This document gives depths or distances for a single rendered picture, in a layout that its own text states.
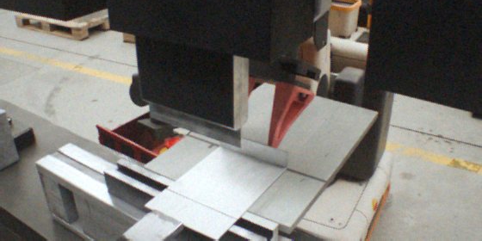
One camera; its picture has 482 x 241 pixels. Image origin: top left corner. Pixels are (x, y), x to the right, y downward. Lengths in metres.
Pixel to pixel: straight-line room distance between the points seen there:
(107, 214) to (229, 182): 0.15
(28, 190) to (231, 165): 0.36
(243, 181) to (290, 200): 0.05
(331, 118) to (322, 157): 0.09
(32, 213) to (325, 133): 0.42
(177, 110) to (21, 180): 0.43
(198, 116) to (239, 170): 0.13
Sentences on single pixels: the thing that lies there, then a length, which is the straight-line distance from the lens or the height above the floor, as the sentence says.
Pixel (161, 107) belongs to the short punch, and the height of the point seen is 1.09.
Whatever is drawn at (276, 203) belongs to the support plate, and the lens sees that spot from 0.43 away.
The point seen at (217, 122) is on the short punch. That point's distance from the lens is 0.35.
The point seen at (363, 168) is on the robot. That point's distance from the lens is 1.65.
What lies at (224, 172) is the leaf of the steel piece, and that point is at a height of 1.00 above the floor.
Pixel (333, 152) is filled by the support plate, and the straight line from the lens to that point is 0.51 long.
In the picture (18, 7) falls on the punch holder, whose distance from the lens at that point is 0.46.
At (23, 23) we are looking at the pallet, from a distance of 5.28.
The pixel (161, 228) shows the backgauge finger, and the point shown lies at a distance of 0.40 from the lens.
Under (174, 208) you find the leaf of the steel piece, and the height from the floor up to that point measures 1.00.
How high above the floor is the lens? 1.27
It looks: 27 degrees down
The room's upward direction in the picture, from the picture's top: straight up
